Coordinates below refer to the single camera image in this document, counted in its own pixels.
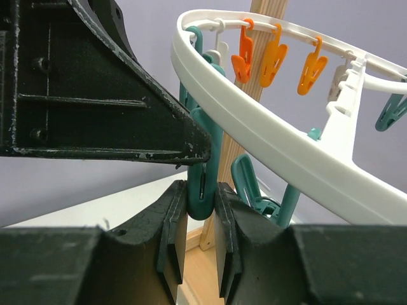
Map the white clothespin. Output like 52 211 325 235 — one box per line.
204 18 229 69
328 50 353 102

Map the orange clothespin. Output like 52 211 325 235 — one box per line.
231 18 254 84
297 36 328 95
259 24 288 88

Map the white round clip hanger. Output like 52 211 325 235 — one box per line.
176 10 406 225

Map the wooden hanger stand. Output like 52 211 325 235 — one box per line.
176 0 290 305

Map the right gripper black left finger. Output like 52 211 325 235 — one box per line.
1 180 187 304

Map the teal clothespin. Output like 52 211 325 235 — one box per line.
375 93 407 132
170 24 228 112
230 154 301 227
307 128 322 141
187 107 223 220

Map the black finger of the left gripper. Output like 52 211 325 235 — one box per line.
1 1 211 165
82 1 138 64

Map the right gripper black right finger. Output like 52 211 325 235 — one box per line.
214 183 406 304

